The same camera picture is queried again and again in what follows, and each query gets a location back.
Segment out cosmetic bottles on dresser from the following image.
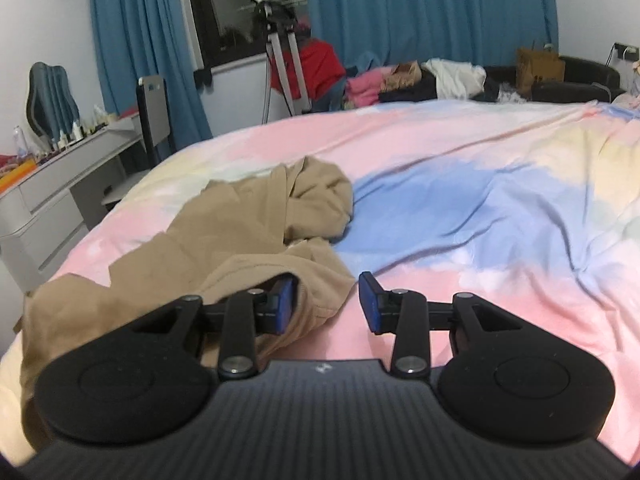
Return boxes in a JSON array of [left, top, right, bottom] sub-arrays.
[[11, 106, 120, 160]]

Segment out tan t-shirt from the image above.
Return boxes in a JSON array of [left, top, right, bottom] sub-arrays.
[[20, 157, 355, 450]]

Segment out black garment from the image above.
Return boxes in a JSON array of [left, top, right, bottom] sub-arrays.
[[378, 70, 500, 103]]

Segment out pastel tie-dye bed duvet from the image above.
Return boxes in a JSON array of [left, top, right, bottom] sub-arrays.
[[0, 95, 640, 466]]

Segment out wall power outlet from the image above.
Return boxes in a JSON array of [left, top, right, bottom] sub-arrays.
[[613, 42, 639, 63]]

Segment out silver camera tripod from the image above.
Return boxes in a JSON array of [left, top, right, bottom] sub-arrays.
[[250, 0, 312, 124]]

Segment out left blue curtain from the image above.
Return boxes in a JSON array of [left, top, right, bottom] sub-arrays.
[[90, 0, 212, 148]]

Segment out white garment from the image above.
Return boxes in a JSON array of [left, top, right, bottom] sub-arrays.
[[421, 58, 486, 100]]

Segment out orange tray with clutter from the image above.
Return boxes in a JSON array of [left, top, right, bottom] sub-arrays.
[[0, 154, 37, 193]]

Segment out black chair with white seat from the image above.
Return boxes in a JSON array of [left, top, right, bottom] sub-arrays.
[[101, 75, 177, 210]]

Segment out white dressing table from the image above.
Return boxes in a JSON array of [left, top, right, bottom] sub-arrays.
[[1, 115, 141, 292]]

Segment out brown cardboard box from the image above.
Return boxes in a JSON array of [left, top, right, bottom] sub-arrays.
[[516, 48, 565, 96]]

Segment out wavy frame vanity mirror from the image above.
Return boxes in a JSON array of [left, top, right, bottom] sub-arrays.
[[26, 62, 80, 144]]

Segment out pink garment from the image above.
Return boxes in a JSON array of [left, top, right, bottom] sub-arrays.
[[345, 66, 395, 108]]

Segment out right blue curtain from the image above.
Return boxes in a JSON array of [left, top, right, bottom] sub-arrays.
[[308, 0, 559, 67]]

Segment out blue curtain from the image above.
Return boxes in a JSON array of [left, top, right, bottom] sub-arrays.
[[308, 0, 559, 67], [90, 0, 212, 148]]

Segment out beige patterned garment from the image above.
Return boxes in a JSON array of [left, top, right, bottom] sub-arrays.
[[381, 61, 422, 92]]

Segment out red cloth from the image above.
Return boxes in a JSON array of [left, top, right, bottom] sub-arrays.
[[270, 39, 346, 102]]

